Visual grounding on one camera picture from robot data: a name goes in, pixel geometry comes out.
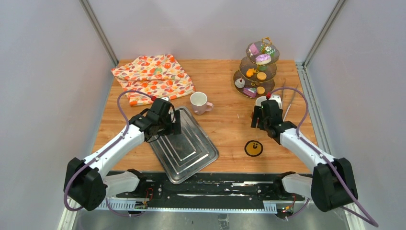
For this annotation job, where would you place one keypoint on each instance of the pink frosted donut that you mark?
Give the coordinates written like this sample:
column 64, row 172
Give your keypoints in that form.
column 263, row 59

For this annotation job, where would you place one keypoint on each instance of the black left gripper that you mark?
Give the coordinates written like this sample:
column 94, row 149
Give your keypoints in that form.
column 177, row 125

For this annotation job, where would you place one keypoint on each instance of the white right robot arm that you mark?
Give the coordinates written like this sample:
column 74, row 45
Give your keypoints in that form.
column 331, row 185

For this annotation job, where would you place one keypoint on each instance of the round yellow cracker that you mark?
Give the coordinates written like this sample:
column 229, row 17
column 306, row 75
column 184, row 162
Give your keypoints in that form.
column 260, row 90
column 261, row 76

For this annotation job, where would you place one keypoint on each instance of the silver metal tray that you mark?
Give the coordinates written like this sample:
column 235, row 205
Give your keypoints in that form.
column 183, row 155

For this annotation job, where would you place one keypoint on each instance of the white coconut cherry cake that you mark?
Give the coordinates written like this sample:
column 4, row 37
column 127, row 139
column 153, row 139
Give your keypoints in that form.
column 239, row 83

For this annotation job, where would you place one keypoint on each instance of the floral orange cloth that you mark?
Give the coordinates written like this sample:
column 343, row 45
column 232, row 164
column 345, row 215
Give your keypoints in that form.
column 159, row 76

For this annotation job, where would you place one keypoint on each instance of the three-tier glass cake stand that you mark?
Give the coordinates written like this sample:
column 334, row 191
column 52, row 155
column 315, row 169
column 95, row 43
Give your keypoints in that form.
column 248, row 62

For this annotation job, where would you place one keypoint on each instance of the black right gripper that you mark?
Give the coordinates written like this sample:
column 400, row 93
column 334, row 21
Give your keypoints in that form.
column 258, row 114

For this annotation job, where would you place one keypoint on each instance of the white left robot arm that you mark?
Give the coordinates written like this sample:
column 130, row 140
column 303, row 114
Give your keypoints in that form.
column 87, row 181

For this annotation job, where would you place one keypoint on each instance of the black table front rail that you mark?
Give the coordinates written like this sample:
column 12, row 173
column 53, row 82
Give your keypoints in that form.
column 208, row 192

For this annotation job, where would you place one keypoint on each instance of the purple cake slice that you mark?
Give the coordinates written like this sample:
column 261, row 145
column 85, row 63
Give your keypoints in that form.
column 250, row 92

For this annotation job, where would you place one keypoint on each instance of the pink mug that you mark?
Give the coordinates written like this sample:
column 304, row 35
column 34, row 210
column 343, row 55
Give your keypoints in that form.
column 200, row 104

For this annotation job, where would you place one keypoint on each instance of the orange fish-shaped cookie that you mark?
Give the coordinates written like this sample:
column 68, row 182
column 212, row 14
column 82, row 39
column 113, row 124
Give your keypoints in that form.
column 250, row 72

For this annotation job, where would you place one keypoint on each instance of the green mug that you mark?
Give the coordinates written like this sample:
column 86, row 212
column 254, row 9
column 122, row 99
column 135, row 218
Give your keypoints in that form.
column 260, row 99

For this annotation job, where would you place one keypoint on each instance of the green kiwi cake slice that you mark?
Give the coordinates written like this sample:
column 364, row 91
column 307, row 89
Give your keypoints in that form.
column 268, row 49

